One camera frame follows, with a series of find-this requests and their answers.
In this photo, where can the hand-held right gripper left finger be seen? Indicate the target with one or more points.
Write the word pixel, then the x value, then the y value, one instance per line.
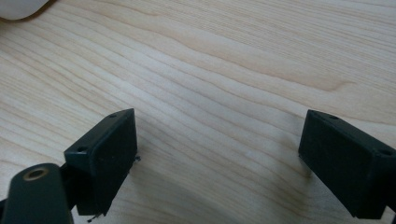
pixel 104 161

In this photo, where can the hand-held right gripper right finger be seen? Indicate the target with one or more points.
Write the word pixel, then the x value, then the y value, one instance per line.
pixel 345 165

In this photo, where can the white rounded object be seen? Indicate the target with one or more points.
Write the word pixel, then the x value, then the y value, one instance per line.
pixel 18 7

